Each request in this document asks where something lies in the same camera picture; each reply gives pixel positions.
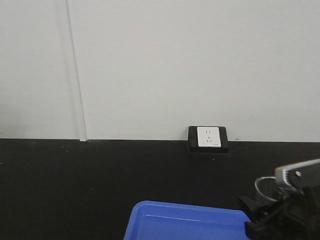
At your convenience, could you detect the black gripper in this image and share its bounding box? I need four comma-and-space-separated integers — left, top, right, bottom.
237, 186, 320, 240

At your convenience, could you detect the clear glass beaker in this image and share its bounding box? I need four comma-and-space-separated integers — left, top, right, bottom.
254, 176, 281, 206

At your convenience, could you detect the blue plastic tray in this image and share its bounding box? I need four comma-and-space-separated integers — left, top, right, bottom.
124, 200, 248, 240

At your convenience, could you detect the black socket mounting box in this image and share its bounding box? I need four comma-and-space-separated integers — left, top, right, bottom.
187, 126, 229, 154

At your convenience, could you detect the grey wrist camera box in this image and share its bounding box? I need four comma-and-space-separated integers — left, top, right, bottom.
274, 159, 320, 189

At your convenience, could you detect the white wall power socket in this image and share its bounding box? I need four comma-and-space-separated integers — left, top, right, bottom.
196, 126, 222, 148

